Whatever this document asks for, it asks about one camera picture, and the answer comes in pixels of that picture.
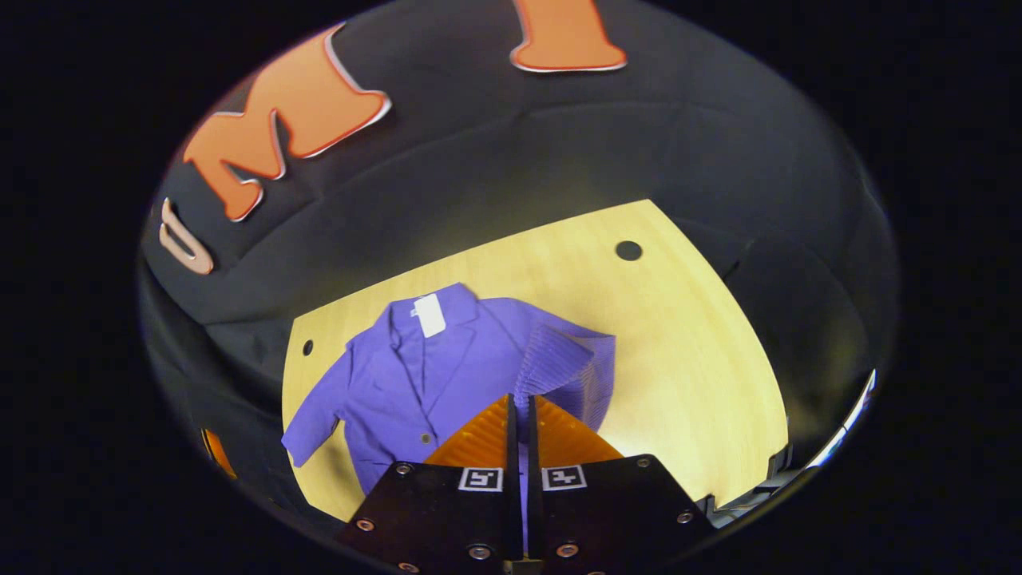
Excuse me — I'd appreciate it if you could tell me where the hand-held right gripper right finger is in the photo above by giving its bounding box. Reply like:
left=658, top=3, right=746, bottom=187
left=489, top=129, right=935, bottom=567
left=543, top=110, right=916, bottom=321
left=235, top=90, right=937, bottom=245
left=525, top=395, right=717, bottom=574

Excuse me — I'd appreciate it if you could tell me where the purple knit garment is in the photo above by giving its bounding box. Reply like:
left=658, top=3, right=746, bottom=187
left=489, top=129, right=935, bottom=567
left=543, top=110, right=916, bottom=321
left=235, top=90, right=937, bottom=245
left=281, top=282, right=617, bottom=552

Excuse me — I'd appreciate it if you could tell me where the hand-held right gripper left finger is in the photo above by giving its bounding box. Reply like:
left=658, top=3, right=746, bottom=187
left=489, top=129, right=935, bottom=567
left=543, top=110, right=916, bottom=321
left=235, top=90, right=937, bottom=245
left=335, top=394, right=521, bottom=574

